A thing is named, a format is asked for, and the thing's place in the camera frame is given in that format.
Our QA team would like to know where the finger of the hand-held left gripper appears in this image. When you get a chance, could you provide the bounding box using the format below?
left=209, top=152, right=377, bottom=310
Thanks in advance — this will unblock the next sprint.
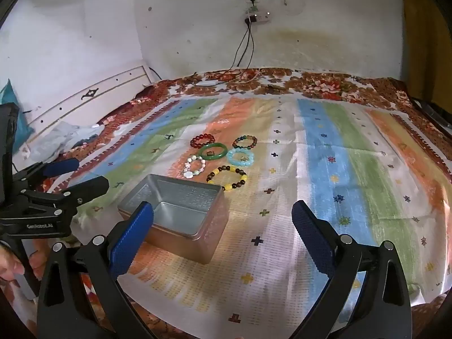
left=12, top=158, right=80, bottom=191
left=19, top=175, right=110, bottom=218

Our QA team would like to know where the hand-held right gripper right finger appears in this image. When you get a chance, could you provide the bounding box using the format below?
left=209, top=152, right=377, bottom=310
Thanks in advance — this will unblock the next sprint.
left=291, top=199, right=412, bottom=339

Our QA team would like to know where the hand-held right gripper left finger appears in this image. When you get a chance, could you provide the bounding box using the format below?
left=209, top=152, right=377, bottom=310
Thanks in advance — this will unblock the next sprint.
left=37, top=201, right=156, bottom=339

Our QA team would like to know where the silver metal tin box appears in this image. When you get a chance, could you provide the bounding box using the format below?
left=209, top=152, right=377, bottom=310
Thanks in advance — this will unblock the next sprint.
left=116, top=174, right=230, bottom=265

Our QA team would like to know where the white pearl bracelet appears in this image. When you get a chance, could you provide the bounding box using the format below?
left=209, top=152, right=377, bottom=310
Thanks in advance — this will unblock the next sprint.
left=183, top=156, right=208, bottom=178

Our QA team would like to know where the yellow and brown bead bracelet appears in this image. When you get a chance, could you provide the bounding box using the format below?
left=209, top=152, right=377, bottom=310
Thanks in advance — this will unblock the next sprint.
left=207, top=167, right=248, bottom=192

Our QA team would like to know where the light blue bead bracelet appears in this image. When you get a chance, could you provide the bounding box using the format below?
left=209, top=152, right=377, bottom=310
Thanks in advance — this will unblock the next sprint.
left=226, top=148, right=255, bottom=167

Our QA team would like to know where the green jade bangle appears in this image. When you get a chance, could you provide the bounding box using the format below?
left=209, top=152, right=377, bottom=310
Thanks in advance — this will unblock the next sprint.
left=201, top=143, right=227, bottom=160

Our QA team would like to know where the person's left hand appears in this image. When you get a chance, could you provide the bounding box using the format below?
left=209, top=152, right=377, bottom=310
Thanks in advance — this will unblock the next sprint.
left=0, top=245, right=44, bottom=284

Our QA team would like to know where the clear plastic bag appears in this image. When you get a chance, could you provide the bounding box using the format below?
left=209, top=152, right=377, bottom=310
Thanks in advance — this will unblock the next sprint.
left=26, top=122, right=103, bottom=161

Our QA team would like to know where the white headboard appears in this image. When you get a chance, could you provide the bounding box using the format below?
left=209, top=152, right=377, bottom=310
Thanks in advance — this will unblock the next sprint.
left=0, top=64, right=149, bottom=156

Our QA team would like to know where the teal bag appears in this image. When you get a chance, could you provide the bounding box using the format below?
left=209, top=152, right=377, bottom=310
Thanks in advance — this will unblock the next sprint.
left=0, top=79, right=36, bottom=145

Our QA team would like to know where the striped patterned cloth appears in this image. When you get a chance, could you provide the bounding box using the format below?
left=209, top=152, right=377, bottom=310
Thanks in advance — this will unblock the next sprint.
left=46, top=94, right=452, bottom=329

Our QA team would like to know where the red floral bedsheet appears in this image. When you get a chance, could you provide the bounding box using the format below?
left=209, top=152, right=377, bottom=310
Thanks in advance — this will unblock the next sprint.
left=21, top=67, right=452, bottom=339

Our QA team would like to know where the white power strip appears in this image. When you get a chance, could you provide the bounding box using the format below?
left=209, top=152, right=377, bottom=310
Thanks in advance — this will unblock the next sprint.
left=242, top=11, right=272, bottom=25

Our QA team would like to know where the yellow curtain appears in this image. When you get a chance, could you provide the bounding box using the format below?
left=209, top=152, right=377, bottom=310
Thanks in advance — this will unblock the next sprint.
left=403, top=0, right=452, bottom=99

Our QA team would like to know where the dark red bead bracelet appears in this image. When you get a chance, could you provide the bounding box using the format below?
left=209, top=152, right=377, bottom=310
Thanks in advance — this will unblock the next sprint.
left=190, top=133, right=215, bottom=149

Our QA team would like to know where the multicolour glass bead bracelet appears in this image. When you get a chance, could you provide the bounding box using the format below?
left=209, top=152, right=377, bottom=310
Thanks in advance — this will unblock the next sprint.
left=232, top=135, right=258, bottom=150

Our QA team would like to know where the white cable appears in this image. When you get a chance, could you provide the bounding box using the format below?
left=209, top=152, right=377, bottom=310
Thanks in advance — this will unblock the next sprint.
left=226, top=70, right=264, bottom=86

